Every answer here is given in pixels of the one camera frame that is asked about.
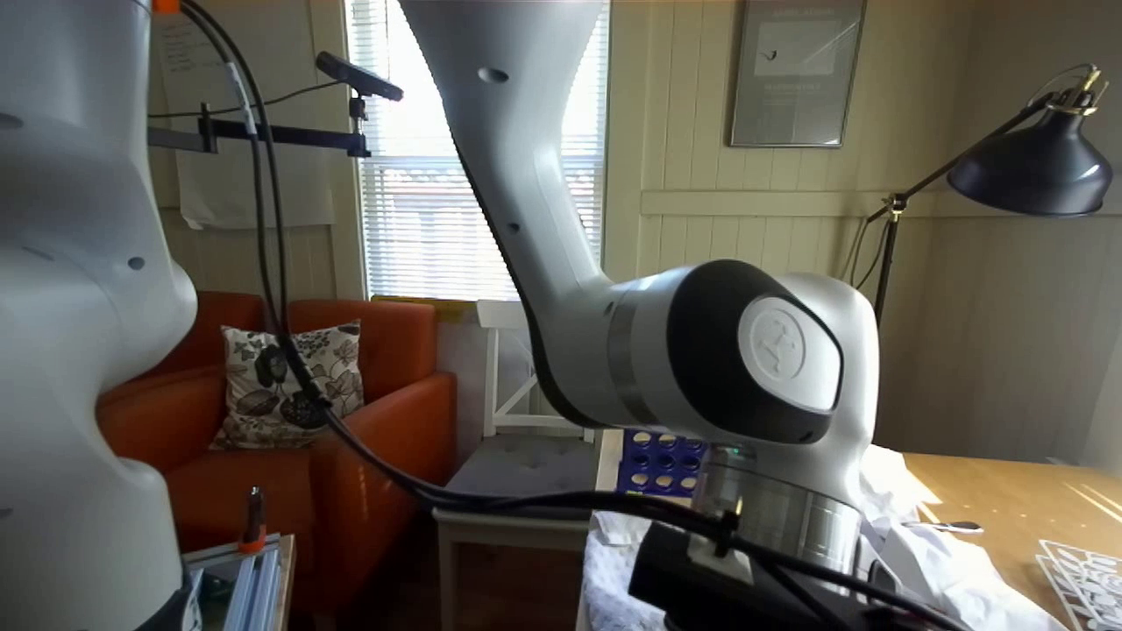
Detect white waffle towel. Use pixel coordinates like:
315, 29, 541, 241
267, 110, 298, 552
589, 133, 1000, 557
582, 510, 662, 631

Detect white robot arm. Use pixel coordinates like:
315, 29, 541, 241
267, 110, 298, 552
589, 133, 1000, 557
0, 0, 880, 631

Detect blue connect four gameboard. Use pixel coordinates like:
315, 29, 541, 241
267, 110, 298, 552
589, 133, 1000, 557
617, 427, 704, 497

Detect grey chair cushion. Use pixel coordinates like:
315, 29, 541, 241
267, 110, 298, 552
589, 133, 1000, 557
450, 437, 596, 497

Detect white wooden chair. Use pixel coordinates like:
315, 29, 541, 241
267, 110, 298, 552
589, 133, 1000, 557
433, 302, 598, 631

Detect orange armchair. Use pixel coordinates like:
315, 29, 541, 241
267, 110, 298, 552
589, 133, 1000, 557
96, 292, 461, 623

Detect floral patterned cushion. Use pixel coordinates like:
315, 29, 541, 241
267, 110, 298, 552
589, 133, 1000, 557
215, 323, 363, 447

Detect crumpled white paper napkins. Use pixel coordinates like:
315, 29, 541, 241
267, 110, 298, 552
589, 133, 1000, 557
855, 445, 1066, 631

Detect box of books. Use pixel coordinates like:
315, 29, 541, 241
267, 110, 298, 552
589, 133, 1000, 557
180, 488, 294, 631

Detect black floor lamp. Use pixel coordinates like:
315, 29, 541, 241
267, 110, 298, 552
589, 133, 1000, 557
848, 61, 1115, 313

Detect white floral napkin holder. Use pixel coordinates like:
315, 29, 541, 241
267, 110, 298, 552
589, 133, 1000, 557
1036, 538, 1122, 631

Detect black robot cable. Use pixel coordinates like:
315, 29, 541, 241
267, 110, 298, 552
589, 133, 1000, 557
173, 0, 962, 631

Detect framed wall picture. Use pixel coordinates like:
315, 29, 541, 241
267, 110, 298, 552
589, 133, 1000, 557
725, 0, 866, 149

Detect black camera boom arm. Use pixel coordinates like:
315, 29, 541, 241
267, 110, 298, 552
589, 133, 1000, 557
147, 53, 403, 157

